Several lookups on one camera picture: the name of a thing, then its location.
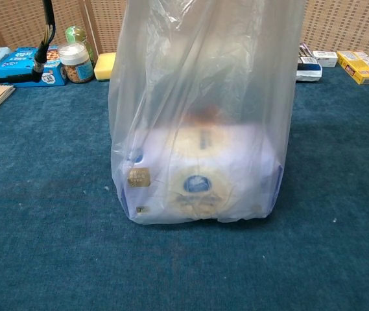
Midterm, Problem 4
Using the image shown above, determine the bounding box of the clear plastic shopping bag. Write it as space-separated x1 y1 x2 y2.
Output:
108 0 307 225

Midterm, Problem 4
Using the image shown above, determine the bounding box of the white tissue pack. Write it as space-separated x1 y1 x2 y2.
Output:
121 125 284 223

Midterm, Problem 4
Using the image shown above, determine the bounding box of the brown snack packet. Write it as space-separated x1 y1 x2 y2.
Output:
184 105 228 126

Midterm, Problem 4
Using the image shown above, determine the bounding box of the yellow sponge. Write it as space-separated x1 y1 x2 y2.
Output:
93 52 117 82

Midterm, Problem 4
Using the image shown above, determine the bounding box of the glass jar white lid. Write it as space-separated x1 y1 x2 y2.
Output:
58 41 95 84

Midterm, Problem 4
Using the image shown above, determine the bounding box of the blue carpet table cover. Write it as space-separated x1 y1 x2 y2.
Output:
0 60 369 311

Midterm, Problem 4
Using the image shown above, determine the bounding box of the black pink packet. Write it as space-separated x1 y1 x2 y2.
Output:
296 43 323 82

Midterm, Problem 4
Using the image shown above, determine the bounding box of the green plastic bottle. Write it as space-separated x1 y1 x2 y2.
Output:
65 25 96 64

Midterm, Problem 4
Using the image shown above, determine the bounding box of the small white box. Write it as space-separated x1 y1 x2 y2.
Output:
312 51 339 68

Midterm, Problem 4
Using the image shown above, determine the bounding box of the blue cookie box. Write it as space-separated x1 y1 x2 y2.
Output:
0 45 67 87

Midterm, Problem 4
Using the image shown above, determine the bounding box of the yellow box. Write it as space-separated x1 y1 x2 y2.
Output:
336 50 369 86

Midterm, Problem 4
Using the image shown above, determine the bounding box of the wicker folding screen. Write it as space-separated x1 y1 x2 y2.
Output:
0 0 369 63

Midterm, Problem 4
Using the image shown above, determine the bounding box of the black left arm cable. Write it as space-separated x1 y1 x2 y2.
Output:
0 0 57 87

